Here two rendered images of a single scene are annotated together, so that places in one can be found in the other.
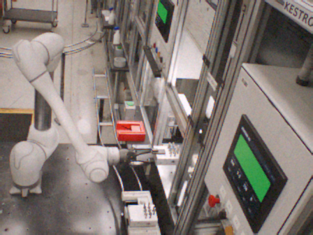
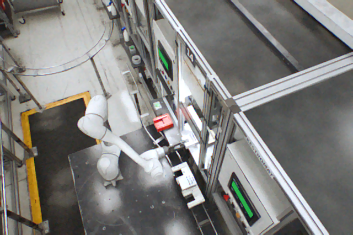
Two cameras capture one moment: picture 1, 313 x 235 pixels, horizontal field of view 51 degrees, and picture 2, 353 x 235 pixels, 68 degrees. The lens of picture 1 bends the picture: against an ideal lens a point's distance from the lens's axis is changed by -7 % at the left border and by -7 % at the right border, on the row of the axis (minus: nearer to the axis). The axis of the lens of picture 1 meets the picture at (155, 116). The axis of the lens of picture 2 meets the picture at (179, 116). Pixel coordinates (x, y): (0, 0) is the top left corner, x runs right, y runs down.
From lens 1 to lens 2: 0.88 m
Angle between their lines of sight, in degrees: 22
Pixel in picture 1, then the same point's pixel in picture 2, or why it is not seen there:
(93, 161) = (153, 169)
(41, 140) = (112, 150)
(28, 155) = (109, 166)
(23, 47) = (86, 125)
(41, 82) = (106, 138)
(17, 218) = (116, 201)
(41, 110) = not seen: hidden behind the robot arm
